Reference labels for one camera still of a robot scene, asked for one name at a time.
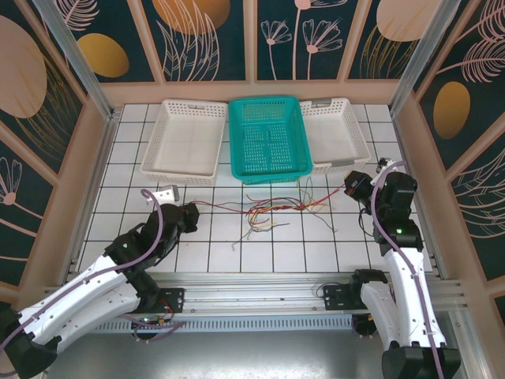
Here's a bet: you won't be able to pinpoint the yellow wire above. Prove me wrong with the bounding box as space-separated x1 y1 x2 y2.
297 176 317 208
252 222 291 233
244 205 277 240

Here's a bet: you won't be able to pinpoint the white perforated plastic basket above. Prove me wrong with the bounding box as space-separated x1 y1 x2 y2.
140 98 230 187

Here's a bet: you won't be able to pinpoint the dark panel pale fern leaves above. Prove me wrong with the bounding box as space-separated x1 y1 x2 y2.
447 148 505 282

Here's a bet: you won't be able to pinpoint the dark panel gold oval fern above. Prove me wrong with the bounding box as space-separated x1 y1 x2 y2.
412 0 505 173

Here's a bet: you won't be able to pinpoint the teal perforated plastic basket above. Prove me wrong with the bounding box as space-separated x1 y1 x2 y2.
227 94 316 186

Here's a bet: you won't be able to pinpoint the dark panel pale disc stems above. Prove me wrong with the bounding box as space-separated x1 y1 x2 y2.
346 0 435 82

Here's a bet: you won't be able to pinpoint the dark panel single pink flower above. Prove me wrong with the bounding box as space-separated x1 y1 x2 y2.
0 118 56 287

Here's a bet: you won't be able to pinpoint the dark panel two pink flowers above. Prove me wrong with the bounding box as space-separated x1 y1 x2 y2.
255 0 362 84

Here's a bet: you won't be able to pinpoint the dark panel orange disc leaves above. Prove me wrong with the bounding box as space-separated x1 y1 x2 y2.
133 0 249 84

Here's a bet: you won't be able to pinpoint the dark panel large pale disc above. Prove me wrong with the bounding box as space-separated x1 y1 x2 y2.
0 0 87 181

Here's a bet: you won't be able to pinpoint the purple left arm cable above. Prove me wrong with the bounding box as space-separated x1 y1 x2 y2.
0 188 165 376

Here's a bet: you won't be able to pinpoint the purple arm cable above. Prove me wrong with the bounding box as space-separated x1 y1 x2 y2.
0 188 165 376
370 159 445 379

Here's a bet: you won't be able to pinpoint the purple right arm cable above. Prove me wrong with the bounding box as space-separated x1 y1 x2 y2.
370 159 445 379

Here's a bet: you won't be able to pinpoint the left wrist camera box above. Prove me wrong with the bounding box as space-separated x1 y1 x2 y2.
144 185 181 203

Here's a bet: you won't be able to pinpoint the aluminium side rail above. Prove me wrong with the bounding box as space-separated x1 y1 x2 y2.
389 111 451 280

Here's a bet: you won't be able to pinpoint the white basket with grey handles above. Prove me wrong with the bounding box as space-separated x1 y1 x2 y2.
298 97 372 174

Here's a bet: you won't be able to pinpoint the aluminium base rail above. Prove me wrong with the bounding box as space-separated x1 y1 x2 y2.
43 271 469 317

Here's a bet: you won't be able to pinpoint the slotted grey cable duct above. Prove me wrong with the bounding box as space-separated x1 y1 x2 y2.
94 315 355 335

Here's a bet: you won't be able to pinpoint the aluminium frame post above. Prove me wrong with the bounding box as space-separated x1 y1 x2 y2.
31 0 119 122
388 0 473 116

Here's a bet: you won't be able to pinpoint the grey metal base plate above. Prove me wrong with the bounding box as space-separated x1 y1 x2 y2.
39 330 466 379

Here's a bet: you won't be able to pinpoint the dark wall panel gold oval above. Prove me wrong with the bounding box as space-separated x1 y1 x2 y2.
43 0 159 84

